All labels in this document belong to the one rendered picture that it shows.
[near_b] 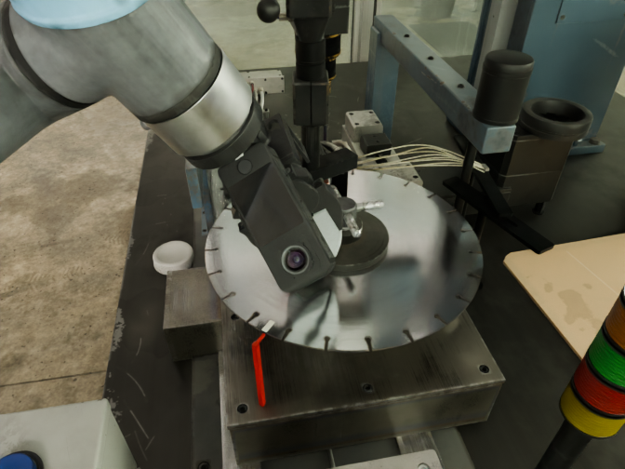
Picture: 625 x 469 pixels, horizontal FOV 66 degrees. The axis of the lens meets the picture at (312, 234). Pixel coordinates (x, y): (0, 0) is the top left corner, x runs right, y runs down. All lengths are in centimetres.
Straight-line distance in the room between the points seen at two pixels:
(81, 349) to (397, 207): 139
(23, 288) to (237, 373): 165
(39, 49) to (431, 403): 50
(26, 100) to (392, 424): 49
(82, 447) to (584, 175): 109
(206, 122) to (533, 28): 88
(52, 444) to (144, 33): 38
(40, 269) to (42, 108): 188
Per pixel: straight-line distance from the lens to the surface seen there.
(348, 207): 55
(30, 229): 247
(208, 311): 69
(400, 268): 56
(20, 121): 35
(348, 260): 55
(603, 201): 117
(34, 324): 200
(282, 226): 37
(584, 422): 45
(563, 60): 120
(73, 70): 33
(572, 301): 89
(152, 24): 31
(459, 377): 60
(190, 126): 34
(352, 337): 49
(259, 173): 37
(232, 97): 35
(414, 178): 83
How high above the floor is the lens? 133
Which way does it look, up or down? 39 degrees down
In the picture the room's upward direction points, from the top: straight up
